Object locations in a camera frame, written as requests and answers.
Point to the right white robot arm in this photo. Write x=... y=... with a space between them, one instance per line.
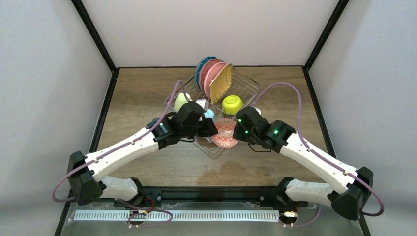
x=345 y=188

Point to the light blue mug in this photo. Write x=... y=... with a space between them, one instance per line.
x=209 y=114

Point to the blue polka dot plate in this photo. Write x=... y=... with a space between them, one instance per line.
x=199 y=67

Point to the metal wire dish rack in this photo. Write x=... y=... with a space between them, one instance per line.
x=240 y=91

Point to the pink polka dot plate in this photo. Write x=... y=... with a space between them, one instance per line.
x=208 y=72

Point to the white slotted cable duct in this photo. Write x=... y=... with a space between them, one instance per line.
x=178 y=215

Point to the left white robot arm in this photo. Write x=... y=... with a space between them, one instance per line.
x=89 y=174

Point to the light green mug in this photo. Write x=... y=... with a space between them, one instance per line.
x=181 y=99

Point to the yellow-green bowl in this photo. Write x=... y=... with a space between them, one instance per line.
x=232 y=104

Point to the red patterned bowl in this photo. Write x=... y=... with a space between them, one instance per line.
x=224 y=138

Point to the black aluminium frame rail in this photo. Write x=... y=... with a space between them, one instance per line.
x=145 y=196

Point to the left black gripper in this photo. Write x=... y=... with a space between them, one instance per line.
x=206 y=127

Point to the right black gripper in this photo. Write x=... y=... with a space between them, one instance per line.
x=240 y=132

